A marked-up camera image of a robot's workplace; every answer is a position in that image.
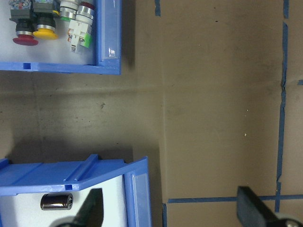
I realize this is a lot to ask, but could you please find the black cylindrical battery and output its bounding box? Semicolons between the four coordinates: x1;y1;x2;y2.
40;193;74;210

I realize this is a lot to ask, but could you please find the blue plastic battery bin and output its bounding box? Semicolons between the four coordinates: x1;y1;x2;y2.
0;154;152;227

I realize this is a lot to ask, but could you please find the yellow mushroom push button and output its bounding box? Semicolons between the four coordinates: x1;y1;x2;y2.
32;0;60;40

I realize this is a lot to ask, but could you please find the blue plastic push-button bin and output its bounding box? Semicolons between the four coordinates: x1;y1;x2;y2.
0;0;123;76

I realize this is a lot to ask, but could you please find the red mushroom push button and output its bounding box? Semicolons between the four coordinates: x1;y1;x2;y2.
9;0;39;46

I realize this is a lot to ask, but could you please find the green push button switch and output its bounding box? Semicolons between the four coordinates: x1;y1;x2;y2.
67;1;97;53

